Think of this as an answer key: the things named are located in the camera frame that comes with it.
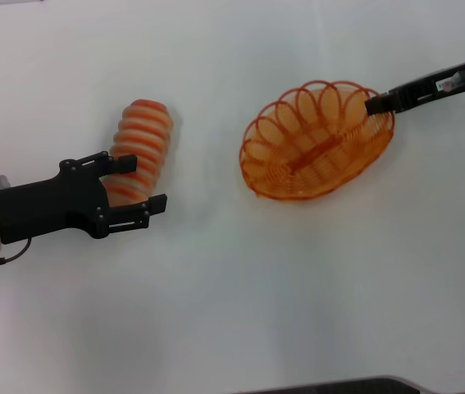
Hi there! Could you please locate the orange wire basket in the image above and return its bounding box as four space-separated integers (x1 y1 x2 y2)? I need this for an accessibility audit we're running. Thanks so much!
239 79 396 203

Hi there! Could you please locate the dark rounded robot base edge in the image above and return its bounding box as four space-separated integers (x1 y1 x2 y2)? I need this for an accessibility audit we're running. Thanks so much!
252 375 426 394

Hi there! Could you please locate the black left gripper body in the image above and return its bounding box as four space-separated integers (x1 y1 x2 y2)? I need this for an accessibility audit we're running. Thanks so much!
0 159 111 246

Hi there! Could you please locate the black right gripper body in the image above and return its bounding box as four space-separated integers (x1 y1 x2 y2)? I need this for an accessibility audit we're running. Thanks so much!
387 57 465 115

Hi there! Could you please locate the orange striped bread toy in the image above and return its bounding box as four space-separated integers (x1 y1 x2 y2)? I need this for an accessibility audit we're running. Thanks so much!
103 98 175 205

